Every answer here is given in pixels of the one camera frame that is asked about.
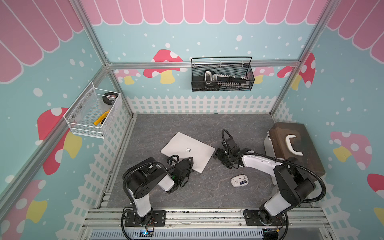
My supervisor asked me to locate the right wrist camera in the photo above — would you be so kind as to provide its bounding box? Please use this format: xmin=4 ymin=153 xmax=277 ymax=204
xmin=224 ymin=137 xmax=240 ymax=152

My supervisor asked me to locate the black tape roll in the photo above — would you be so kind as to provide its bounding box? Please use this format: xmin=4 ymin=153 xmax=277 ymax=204
xmin=102 ymin=92 xmax=119 ymax=106

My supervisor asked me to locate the white wire wall basket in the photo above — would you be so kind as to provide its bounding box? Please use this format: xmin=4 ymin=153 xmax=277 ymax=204
xmin=64 ymin=82 xmax=122 ymax=139

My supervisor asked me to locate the socket bit set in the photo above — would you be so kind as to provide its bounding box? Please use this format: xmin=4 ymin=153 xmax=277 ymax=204
xmin=203 ymin=71 xmax=250 ymax=90

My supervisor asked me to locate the white wireless mouse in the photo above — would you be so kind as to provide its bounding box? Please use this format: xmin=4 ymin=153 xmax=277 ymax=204
xmin=231 ymin=175 xmax=249 ymax=188

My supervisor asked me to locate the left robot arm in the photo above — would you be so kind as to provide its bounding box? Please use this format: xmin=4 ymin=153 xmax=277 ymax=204
xmin=122 ymin=155 xmax=194 ymax=227

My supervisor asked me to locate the silver laptop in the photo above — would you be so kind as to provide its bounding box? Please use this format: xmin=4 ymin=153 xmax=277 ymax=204
xmin=161 ymin=132 xmax=216 ymax=174

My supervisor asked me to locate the brown lidded storage box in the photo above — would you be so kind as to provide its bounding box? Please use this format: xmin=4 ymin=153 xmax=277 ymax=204
xmin=264 ymin=122 xmax=326 ymax=178

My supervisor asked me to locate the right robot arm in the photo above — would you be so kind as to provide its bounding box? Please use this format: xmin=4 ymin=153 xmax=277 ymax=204
xmin=213 ymin=129 xmax=327 ymax=226

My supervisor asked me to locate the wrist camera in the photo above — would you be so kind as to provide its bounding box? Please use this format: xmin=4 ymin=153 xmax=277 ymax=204
xmin=224 ymin=137 xmax=240 ymax=152
xmin=167 ymin=155 xmax=180 ymax=168

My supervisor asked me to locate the black wire wall basket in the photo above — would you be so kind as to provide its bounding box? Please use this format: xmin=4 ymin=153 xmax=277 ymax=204
xmin=191 ymin=57 xmax=255 ymax=92

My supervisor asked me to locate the yellow utility knife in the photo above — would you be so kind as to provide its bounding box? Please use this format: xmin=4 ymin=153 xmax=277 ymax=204
xmin=94 ymin=110 xmax=110 ymax=126

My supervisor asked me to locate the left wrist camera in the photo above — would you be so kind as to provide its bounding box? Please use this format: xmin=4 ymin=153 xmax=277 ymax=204
xmin=167 ymin=155 xmax=180 ymax=168

